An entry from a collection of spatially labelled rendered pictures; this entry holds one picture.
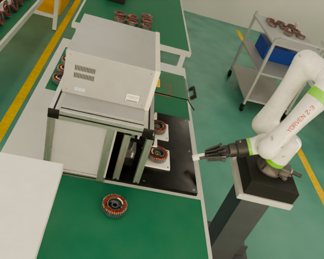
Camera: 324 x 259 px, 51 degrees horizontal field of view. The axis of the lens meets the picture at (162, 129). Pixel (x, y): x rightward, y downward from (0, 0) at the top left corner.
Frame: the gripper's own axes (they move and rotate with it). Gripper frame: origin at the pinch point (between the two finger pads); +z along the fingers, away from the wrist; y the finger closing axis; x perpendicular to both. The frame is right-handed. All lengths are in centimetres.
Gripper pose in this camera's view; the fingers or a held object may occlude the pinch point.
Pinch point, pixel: (198, 156)
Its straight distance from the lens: 184.4
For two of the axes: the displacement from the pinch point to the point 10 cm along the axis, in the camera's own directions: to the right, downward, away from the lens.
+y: -0.1, -6.1, 7.9
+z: -9.7, 2.1, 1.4
